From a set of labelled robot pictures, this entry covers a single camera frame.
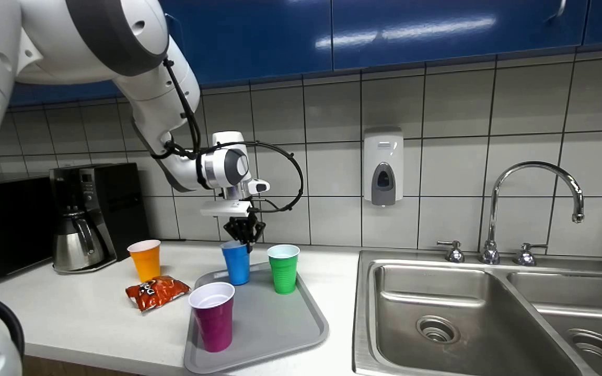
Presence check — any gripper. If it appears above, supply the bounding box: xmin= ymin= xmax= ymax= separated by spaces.
xmin=223 ymin=201 xmax=267 ymax=254

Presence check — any blue wall cabinet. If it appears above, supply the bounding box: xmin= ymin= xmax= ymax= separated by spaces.
xmin=9 ymin=0 xmax=602 ymax=108

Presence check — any chrome gooseneck tap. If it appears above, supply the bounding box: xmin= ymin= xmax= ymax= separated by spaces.
xmin=478 ymin=160 xmax=585 ymax=265

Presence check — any blue plastic cup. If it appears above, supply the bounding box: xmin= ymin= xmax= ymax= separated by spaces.
xmin=221 ymin=240 xmax=251 ymax=286

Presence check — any black coffee maker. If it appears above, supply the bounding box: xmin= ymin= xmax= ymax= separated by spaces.
xmin=49 ymin=162 xmax=151 ymax=274

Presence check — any steel double sink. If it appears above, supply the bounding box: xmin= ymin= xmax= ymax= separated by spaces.
xmin=352 ymin=249 xmax=602 ymax=376

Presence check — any green plastic cup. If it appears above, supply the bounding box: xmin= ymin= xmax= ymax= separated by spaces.
xmin=267 ymin=244 xmax=301 ymax=295

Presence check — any grey plastic tray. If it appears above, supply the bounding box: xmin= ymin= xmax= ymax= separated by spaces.
xmin=183 ymin=262 xmax=330 ymax=375

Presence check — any orange snack bag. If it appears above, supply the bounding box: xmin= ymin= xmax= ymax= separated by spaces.
xmin=125 ymin=275 xmax=191 ymax=313

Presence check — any steel coffee carafe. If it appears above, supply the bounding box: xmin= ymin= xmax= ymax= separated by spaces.
xmin=52 ymin=210 xmax=107 ymax=273

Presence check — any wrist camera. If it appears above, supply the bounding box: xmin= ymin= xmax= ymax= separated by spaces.
xmin=200 ymin=201 xmax=252 ymax=218

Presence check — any black microwave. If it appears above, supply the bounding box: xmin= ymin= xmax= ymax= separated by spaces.
xmin=0 ymin=174 xmax=60 ymax=286

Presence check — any chrome tap lever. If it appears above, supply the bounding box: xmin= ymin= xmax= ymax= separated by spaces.
xmin=513 ymin=242 xmax=549 ymax=267
xmin=436 ymin=240 xmax=466 ymax=264

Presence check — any white wall soap dispenser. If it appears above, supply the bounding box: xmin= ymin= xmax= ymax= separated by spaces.
xmin=363 ymin=126 xmax=404 ymax=207

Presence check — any magenta plastic cup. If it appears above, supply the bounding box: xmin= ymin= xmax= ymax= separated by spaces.
xmin=188 ymin=281 xmax=236 ymax=353

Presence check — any orange plastic cup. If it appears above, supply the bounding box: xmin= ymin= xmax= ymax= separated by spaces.
xmin=127 ymin=239 xmax=162 ymax=283

